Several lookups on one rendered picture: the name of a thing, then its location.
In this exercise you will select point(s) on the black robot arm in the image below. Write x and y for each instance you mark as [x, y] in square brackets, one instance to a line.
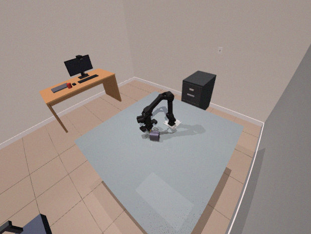
[147, 111]

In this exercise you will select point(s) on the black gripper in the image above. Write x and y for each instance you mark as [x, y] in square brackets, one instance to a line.
[148, 125]

